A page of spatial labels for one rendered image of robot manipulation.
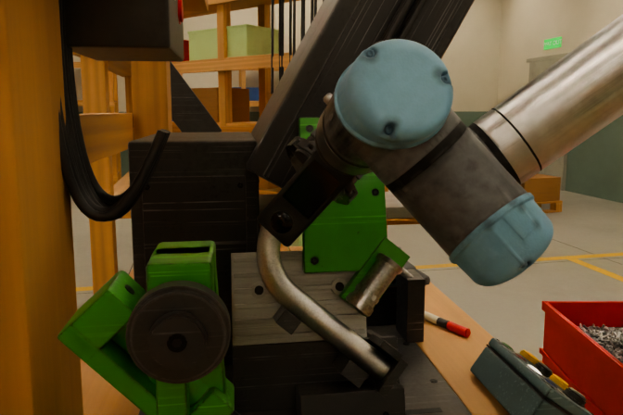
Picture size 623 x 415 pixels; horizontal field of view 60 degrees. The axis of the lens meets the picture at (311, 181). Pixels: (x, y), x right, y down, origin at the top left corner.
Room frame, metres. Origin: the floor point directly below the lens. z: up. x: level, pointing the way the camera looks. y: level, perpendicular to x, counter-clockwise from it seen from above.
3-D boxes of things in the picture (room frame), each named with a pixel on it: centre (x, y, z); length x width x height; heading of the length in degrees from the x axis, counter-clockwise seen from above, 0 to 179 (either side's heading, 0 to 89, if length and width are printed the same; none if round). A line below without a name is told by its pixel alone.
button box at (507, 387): (0.67, -0.29, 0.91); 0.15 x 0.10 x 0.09; 8
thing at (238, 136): (0.91, 0.19, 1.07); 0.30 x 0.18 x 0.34; 8
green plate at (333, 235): (0.76, -0.04, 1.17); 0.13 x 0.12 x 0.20; 8
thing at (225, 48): (4.15, 0.55, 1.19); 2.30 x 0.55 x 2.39; 53
